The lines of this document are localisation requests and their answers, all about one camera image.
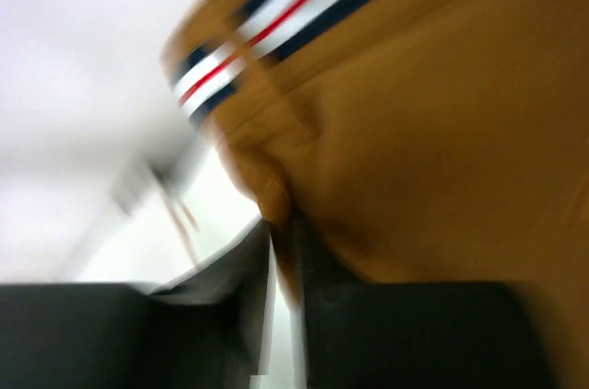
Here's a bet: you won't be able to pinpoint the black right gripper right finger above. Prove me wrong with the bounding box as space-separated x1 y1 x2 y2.
289 218 552 388

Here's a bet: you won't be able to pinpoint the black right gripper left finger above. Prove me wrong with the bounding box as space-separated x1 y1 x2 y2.
1 222 270 388

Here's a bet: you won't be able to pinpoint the brown trousers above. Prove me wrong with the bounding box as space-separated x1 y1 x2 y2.
162 0 588 388

